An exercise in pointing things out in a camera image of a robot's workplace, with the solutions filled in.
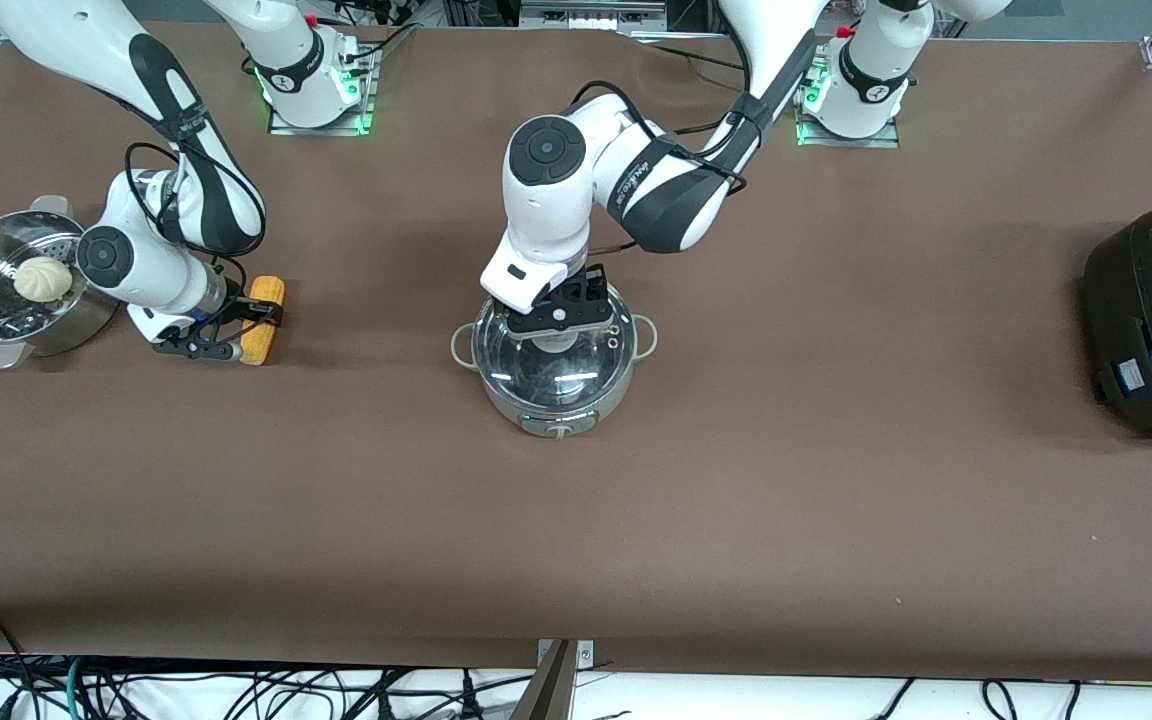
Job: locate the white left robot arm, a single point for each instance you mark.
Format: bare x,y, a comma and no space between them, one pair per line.
556,200

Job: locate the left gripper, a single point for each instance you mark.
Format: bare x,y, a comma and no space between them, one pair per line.
591,284

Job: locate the dark metal beam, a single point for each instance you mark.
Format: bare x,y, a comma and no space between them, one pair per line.
548,690

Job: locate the yellow corn cob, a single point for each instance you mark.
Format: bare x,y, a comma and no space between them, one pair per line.
258,345

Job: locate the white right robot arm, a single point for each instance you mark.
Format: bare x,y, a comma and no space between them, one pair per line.
36,30

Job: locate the glass pot lid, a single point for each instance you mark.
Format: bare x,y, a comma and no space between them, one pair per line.
556,385

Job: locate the brown table cover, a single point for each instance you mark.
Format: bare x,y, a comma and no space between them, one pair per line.
836,500

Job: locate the white steamed bun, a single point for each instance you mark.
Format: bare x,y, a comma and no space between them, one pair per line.
43,280

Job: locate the small metal bracket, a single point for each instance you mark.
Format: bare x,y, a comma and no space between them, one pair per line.
586,652

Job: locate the steel pot with glass lid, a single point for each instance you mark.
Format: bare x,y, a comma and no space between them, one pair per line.
561,425

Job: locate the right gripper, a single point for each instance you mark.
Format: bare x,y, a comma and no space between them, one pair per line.
238,306

